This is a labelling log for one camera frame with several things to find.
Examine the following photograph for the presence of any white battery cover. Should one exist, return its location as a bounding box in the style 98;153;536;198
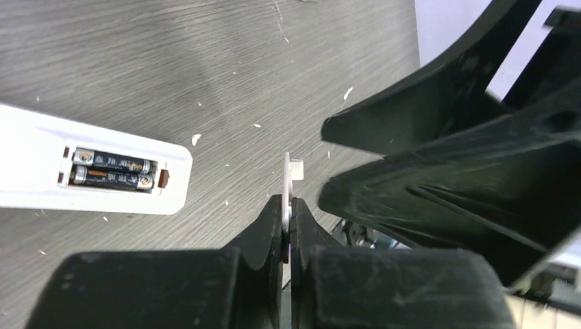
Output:
281;151;304;265

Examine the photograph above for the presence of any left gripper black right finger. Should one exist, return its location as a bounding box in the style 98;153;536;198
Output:
290;198;515;328

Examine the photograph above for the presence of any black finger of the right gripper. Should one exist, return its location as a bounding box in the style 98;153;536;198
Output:
319;79;580;287
321;0;540;155

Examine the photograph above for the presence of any black battery with white end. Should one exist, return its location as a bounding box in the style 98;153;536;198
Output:
70;166;154;191

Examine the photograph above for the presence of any white remote control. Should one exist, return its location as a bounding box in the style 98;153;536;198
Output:
1;104;193;215

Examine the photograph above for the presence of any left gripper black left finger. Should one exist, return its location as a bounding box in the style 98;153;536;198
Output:
27;195;282;328

